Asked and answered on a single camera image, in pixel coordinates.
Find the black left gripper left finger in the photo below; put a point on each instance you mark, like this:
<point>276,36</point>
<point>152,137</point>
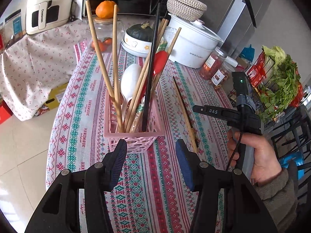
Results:
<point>58,211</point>

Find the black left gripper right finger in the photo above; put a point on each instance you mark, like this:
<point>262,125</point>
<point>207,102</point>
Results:
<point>244,211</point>

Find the red plastic spoon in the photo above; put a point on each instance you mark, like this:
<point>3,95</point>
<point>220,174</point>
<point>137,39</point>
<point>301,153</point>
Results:
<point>159,64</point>

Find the pink plastic utensil basket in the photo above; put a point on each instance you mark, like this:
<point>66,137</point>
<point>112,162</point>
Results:
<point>137,141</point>

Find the green patterned bamboo chopstick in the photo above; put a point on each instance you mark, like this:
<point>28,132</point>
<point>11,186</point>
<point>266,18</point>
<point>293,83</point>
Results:
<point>142,96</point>

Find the white plastic spoon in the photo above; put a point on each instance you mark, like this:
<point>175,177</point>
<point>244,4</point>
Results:
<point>128,84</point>

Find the light wooden chopstick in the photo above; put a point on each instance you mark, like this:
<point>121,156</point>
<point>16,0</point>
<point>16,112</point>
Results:
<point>105,75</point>

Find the grey sleeve forearm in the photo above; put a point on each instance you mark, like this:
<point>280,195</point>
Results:
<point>280,199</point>

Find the person's right hand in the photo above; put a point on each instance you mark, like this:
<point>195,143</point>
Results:
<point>266,167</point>

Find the green leafy vegetables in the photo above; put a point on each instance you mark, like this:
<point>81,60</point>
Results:
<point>281,84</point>

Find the red dried fruit jar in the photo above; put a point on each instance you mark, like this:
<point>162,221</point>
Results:
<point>212,64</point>

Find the patterned striped tablecloth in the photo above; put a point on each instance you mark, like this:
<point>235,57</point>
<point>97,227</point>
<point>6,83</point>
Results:
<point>151,195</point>

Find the white electric cooker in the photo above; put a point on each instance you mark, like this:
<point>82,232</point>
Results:
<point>194,43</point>

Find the grey refrigerator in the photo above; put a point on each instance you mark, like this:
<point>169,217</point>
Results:
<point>234,21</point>

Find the yellow cardboard box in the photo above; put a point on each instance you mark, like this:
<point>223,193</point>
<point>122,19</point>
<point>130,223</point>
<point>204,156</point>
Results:
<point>53,100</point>

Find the red cardboard box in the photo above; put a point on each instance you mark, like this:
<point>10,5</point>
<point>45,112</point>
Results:
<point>5,112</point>

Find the dark green pumpkin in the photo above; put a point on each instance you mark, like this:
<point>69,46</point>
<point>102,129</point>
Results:
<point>141,32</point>

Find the floral cloth cover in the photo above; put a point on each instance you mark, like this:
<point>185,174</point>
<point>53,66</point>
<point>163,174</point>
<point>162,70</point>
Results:
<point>36,64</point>

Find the glass jar with wooden lid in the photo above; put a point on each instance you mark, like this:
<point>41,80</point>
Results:
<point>104,32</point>

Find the orange tangerine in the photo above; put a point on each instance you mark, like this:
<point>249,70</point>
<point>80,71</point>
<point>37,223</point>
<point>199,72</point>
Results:
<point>105,10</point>

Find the blue label storage jar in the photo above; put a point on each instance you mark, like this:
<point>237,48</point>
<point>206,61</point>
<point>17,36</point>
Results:
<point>13,28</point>

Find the white air fryer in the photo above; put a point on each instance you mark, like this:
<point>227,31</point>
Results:
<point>44,15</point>

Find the black wire vegetable rack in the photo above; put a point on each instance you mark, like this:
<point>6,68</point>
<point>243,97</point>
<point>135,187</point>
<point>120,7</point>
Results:
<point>256,74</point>

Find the dried fruit ring jar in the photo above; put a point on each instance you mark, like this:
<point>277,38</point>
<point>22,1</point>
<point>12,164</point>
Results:
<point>222,75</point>

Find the white ceramic pot green handle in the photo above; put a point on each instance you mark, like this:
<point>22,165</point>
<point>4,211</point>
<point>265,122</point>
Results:
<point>135,46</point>

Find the woven rope basket with lid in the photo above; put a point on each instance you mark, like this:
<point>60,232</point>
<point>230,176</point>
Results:
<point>189,10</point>

